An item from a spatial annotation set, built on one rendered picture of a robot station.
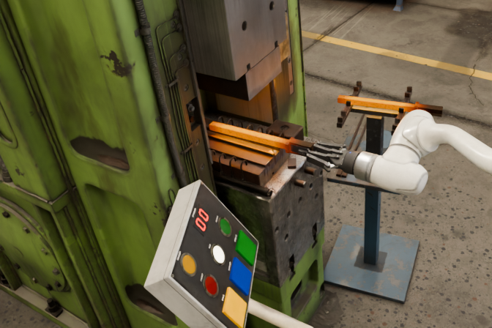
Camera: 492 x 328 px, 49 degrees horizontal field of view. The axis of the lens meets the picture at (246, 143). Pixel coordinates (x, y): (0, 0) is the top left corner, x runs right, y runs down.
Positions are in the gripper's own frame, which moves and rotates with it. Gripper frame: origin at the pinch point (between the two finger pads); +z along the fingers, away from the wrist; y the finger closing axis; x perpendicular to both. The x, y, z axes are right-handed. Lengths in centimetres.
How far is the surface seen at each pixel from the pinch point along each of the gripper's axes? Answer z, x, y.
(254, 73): 9.9, 30.3, -8.1
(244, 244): -6.1, -1.4, -44.2
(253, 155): 16.3, -5.0, -5.2
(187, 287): -10, 11, -71
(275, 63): 10.0, 27.7, 4.1
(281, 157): 9.7, -8.7, 2.2
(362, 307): -14, -104, 23
